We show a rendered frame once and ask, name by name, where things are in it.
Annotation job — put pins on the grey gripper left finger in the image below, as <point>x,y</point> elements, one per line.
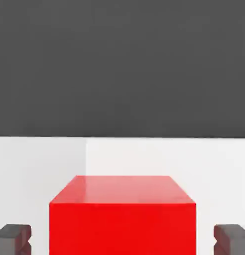
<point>11,239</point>

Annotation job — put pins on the small red cube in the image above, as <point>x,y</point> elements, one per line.
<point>122,223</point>

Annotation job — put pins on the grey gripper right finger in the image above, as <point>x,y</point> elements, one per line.
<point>233,239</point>

